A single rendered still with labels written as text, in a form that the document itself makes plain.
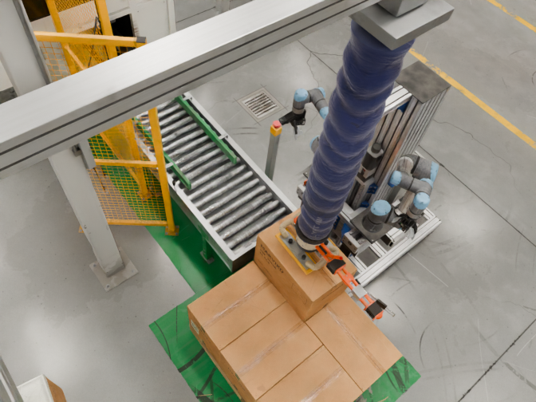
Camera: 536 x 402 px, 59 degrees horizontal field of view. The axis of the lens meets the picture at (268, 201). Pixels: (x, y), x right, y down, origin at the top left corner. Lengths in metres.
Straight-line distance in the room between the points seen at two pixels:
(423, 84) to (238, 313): 1.95
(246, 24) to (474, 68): 5.49
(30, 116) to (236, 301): 2.61
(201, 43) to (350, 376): 2.69
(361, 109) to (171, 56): 0.99
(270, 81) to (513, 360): 3.66
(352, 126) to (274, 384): 1.93
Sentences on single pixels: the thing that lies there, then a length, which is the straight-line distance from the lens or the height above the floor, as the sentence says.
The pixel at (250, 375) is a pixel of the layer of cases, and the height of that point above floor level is 0.54.
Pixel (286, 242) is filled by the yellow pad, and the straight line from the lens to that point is 3.13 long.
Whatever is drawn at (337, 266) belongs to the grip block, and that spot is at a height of 1.20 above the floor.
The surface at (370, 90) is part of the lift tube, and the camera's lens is 1.90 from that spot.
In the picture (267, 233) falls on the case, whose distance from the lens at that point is 3.30.
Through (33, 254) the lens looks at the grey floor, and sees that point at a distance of 4.54.
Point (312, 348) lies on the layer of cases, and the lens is 3.46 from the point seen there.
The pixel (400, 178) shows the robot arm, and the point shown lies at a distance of 2.60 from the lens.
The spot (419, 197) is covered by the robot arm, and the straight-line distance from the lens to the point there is 2.54.
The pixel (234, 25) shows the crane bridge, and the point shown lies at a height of 3.05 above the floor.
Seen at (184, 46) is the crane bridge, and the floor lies 3.05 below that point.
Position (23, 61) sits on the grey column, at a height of 2.30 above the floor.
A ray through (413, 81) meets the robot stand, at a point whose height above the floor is 2.03.
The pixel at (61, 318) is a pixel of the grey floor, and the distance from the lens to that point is 4.23.
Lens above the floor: 3.82
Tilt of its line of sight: 57 degrees down
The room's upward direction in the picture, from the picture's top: 10 degrees clockwise
